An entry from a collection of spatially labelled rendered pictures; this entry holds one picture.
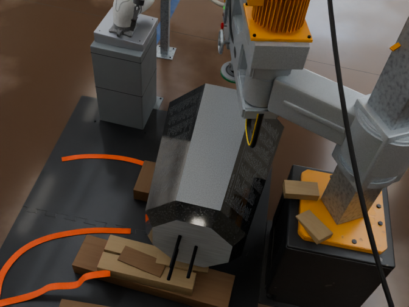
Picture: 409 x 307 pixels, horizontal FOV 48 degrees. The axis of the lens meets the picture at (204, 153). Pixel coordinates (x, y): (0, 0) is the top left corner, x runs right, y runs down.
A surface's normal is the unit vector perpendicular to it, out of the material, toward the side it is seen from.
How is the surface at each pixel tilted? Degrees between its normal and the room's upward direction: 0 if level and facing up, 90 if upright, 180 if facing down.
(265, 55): 90
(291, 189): 0
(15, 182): 0
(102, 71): 90
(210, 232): 90
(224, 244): 90
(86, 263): 0
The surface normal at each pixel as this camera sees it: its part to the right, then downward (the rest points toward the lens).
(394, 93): -0.94, 0.21
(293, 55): 0.07, 0.77
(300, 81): 0.08, -0.65
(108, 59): -0.23, 0.73
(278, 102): -0.54, 0.62
